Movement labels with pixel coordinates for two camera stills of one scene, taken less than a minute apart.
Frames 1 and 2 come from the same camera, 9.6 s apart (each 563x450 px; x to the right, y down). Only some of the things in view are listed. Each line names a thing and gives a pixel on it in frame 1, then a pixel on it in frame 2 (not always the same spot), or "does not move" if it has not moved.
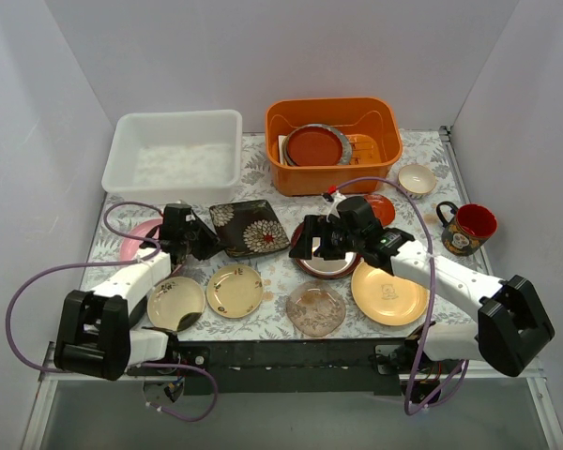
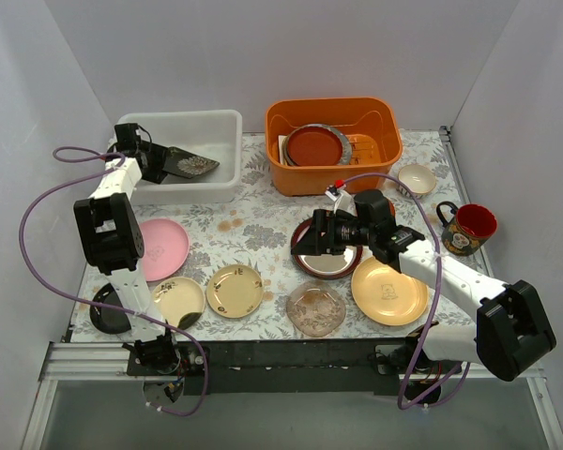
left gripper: [199, 238] → [159, 159]
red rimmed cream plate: [318, 266] does not move
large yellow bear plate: [386, 299] does not move
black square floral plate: [248, 228] → [188, 164]
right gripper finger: [313, 225] does not move
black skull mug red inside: [468, 229] does not move
